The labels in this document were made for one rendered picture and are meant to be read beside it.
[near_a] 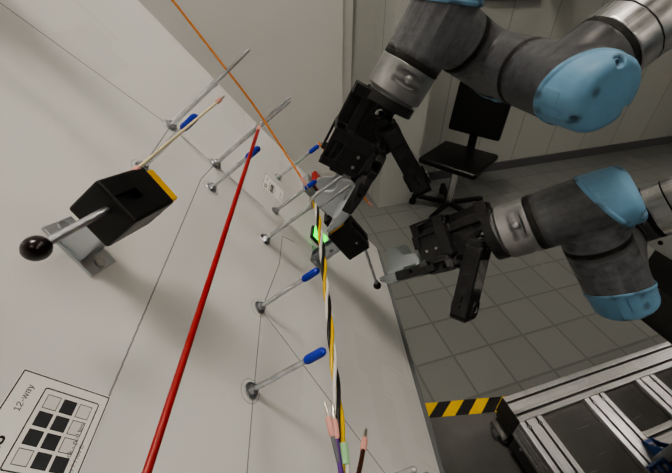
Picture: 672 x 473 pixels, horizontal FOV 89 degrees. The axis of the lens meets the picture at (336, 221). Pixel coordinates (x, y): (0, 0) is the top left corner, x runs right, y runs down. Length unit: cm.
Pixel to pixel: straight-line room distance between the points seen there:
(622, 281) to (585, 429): 113
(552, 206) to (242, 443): 41
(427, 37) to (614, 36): 17
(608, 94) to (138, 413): 46
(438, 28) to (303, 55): 196
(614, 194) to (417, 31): 28
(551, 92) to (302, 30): 205
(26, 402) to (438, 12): 47
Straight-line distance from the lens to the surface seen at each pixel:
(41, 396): 27
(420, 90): 46
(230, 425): 33
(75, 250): 31
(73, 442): 27
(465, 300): 53
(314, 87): 244
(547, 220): 49
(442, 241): 53
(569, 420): 161
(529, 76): 43
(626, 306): 56
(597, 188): 49
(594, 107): 41
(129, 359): 29
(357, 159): 47
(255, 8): 232
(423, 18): 46
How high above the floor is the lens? 147
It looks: 35 degrees down
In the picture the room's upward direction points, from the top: straight up
